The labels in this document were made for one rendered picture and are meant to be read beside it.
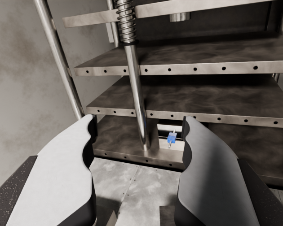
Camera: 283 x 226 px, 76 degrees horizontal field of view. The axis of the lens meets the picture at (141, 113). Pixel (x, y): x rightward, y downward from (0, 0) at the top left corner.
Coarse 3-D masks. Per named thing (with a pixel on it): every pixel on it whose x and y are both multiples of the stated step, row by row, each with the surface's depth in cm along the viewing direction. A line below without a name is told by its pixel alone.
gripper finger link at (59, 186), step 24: (96, 120) 13; (48, 144) 9; (72, 144) 9; (48, 168) 8; (72, 168) 8; (24, 192) 7; (48, 192) 7; (72, 192) 7; (24, 216) 6; (48, 216) 6; (72, 216) 6; (96, 216) 8
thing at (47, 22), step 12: (36, 0) 82; (108, 0) 136; (48, 12) 85; (48, 24) 87; (48, 36) 89; (60, 48) 93; (60, 60) 95; (60, 72) 98; (72, 84) 103; (72, 96) 105; (72, 108) 109
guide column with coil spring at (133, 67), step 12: (120, 0) 72; (132, 24) 77; (132, 48) 81; (132, 60) 83; (132, 72) 86; (132, 84) 90; (144, 108) 97; (144, 120) 100; (144, 132) 103; (144, 144) 107
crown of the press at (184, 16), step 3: (186, 12) 94; (189, 12) 95; (171, 15) 97; (174, 15) 96; (177, 15) 95; (180, 15) 94; (183, 15) 94; (186, 15) 95; (189, 15) 96; (171, 18) 98; (174, 18) 96; (177, 18) 95; (180, 18) 95; (183, 18) 95; (186, 18) 96; (189, 18) 97; (171, 21) 98; (174, 21) 97
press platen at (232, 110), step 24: (120, 96) 121; (144, 96) 116; (168, 96) 112; (192, 96) 107; (216, 96) 103; (240, 96) 100; (264, 96) 96; (216, 120) 89; (240, 120) 85; (264, 120) 81
